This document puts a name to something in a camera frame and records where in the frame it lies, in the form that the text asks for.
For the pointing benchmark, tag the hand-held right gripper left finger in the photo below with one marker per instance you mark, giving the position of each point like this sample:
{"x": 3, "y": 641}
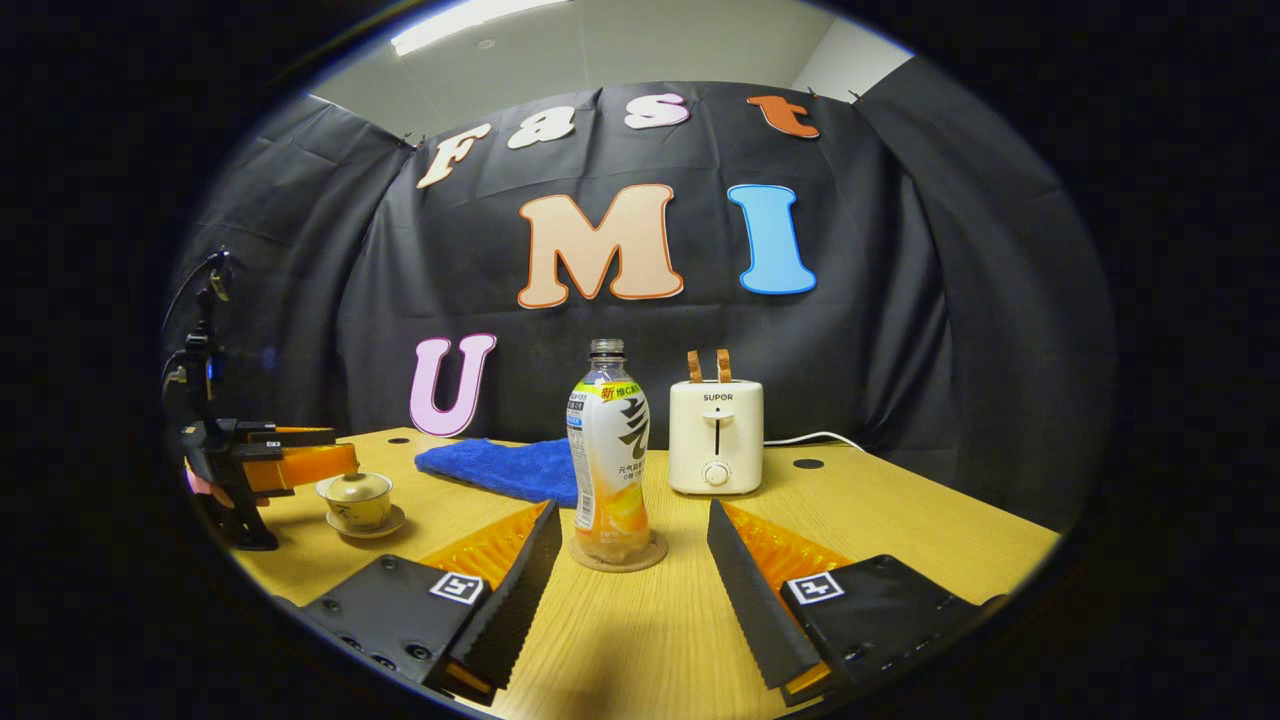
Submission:
{"x": 515, "y": 600}

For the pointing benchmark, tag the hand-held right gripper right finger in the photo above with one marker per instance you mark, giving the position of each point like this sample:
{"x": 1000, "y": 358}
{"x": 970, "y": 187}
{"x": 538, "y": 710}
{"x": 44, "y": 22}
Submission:
{"x": 755, "y": 610}

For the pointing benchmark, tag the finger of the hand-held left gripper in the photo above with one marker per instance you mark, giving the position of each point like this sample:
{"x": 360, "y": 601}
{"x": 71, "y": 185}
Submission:
{"x": 305, "y": 465}
{"x": 290, "y": 437}

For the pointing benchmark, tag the round cork coaster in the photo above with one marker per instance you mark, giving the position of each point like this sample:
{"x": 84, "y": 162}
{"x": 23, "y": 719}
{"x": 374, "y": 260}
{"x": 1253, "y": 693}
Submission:
{"x": 655, "y": 552}

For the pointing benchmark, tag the plastic water bottle orange label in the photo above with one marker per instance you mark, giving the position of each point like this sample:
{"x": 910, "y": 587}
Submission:
{"x": 610, "y": 450}

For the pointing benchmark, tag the cream ceramic saucer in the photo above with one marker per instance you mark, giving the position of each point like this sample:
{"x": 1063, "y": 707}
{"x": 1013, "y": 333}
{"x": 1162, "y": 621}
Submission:
{"x": 392, "y": 525}

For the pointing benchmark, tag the blue towel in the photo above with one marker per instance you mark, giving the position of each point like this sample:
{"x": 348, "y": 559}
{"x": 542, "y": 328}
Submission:
{"x": 500, "y": 468}

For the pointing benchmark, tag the cream toaster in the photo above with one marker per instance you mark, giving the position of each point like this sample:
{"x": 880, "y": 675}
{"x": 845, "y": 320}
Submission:
{"x": 715, "y": 440}

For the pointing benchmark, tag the toast bread slice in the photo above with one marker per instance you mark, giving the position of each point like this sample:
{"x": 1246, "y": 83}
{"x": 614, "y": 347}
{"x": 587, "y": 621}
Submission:
{"x": 724, "y": 365}
{"x": 694, "y": 367}

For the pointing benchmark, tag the black backdrop cloth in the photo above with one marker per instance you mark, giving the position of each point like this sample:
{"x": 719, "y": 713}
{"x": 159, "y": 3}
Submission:
{"x": 900, "y": 300}

